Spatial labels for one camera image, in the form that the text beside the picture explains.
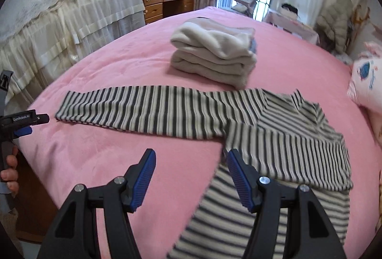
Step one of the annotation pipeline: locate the pink bed blanket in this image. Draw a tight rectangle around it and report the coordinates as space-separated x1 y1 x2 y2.
15 5 382 259

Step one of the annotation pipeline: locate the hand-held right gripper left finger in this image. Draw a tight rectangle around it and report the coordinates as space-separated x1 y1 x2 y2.
36 148 157 259

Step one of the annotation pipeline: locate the cream folded fleece garment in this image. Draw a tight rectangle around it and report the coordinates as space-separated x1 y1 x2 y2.
170 20 255 59

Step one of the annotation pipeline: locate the beige folded garment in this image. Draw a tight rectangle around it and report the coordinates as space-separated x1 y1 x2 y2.
170 49 258 89

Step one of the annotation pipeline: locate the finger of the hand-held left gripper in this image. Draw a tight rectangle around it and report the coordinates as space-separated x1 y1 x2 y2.
12 127 33 138
33 114 50 126

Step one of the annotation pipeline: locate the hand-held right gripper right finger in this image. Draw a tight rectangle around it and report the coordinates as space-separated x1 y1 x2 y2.
226 148 348 259

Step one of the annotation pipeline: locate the brown wooden bed frame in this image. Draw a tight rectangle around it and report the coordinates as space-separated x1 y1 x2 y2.
12 152 60 248

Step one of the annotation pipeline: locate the small table with tablecloth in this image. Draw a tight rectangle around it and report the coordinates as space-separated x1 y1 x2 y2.
263 7 321 46

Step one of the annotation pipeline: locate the striped knit sweater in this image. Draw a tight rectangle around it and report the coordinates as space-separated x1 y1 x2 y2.
56 85 354 259

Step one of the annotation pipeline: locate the pink cartoon pillow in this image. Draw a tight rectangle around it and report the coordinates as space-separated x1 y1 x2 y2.
346 41 382 116

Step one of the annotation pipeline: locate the beige puffer jacket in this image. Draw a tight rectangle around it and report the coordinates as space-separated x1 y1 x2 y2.
316 0 355 54

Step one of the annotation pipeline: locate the person's left hand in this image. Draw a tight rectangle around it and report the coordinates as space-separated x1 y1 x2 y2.
0 155 20 197

